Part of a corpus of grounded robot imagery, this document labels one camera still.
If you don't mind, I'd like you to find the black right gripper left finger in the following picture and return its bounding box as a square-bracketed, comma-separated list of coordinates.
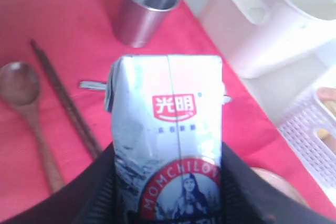
[2, 144, 118, 223]

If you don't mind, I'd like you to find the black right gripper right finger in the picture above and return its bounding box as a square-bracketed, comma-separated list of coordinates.
[220, 143, 335, 224]

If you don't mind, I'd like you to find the yellow cheese wedge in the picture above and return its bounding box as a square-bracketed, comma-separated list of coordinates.
[316, 99, 336, 141]

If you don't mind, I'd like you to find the blue white milk carton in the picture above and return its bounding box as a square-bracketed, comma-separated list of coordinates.
[106, 55, 225, 223]

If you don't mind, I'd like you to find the brown egg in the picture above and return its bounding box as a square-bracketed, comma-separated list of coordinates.
[317, 87, 336, 101]

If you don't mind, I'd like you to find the brown wooden plate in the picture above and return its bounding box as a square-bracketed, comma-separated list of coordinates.
[252, 167, 309, 208]

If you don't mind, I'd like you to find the white perforated plastic basket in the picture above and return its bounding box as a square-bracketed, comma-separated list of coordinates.
[278, 69, 336, 190]

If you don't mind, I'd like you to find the stainless steel table knife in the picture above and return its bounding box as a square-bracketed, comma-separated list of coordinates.
[79, 80, 232, 104]

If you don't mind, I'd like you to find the dark wooden spoon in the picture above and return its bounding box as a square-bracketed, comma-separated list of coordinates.
[1, 61, 65, 193]

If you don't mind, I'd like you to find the cream plastic storage bin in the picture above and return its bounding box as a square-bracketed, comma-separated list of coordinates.
[199, 0, 336, 79]

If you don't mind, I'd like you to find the red tablecloth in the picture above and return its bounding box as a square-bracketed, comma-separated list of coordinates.
[0, 0, 336, 222]

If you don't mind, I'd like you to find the stainless steel cup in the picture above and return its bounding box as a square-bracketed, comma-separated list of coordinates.
[113, 0, 180, 48]

